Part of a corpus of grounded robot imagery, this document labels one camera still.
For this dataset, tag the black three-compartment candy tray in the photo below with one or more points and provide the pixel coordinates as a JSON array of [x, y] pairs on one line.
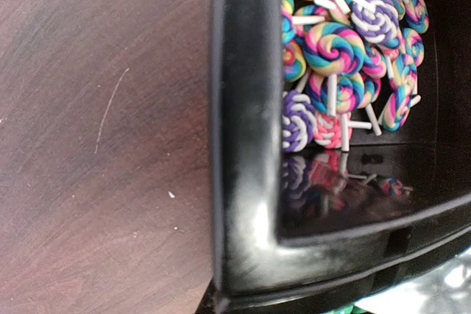
[[318, 230]]

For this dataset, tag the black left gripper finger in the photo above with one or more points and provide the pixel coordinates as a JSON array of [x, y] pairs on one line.
[[209, 301]]

